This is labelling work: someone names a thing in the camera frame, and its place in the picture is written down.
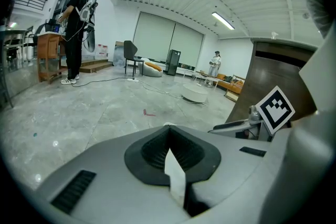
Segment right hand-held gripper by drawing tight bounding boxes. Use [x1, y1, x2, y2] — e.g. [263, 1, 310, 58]
[208, 86, 296, 142]

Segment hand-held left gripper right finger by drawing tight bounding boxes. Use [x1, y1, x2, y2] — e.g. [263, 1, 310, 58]
[170, 125, 289, 218]

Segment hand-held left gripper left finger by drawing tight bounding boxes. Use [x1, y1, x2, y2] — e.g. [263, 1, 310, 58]
[36, 125, 191, 222]

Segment white plastic basket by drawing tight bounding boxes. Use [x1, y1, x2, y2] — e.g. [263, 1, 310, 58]
[164, 148, 186, 199]

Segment wooden shelf cart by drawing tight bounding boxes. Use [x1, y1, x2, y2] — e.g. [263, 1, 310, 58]
[224, 74, 246, 102]

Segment orange sofa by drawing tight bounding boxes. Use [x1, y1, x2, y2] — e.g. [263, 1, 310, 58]
[212, 73, 245, 94]

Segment round beige basket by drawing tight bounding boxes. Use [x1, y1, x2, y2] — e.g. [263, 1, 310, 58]
[181, 83, 209, 107]

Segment wooden coffee table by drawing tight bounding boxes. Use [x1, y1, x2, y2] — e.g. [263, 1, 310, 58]
[183, 69, 218, 89]

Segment dark wooden sink vanity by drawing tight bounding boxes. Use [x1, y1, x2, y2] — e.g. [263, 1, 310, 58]
[225, 37, 323, 124]

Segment black tower appliance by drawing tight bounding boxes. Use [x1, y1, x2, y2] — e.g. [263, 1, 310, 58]
[165, 49, 182, 77]

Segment grey roller blind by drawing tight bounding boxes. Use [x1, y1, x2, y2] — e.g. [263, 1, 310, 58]
[132, 11, 176, 61]
[172, 23, 205, 68]

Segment round grey beanbag bed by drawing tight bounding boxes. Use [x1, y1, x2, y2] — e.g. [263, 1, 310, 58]
[141, 61, 164, 78]

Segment orange cushion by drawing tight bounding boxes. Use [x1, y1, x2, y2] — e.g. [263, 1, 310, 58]
[144, 61, 162, 71]

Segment brown wooden step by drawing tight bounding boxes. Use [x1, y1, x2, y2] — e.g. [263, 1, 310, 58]
[78, 58, 114, 73]

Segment long ceiling light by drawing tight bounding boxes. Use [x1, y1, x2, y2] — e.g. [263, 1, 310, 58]
[212, 12, 236, 31]

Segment blue-grey canvas painting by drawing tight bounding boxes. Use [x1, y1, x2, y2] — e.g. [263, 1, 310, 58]
[113, 41, 127, 68]

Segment clear jugs with red labels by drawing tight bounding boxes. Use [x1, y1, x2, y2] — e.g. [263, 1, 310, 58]
[94, 44, 109, 60]

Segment dark blue chair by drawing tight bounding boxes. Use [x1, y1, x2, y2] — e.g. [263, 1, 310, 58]
[123, 40, 145, 78]

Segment brown wooden desk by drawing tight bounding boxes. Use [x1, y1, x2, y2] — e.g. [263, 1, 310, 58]
[36, 32, 68, 84]

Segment black office chair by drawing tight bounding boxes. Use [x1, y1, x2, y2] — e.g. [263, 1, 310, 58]
[27, 24, 47, 60]

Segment white power cable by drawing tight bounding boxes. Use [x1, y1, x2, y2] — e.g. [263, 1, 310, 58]
[138, 80, 184, 99]

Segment black power cable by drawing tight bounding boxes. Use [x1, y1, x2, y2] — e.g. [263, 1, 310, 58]
[70, 77, 132, 87]

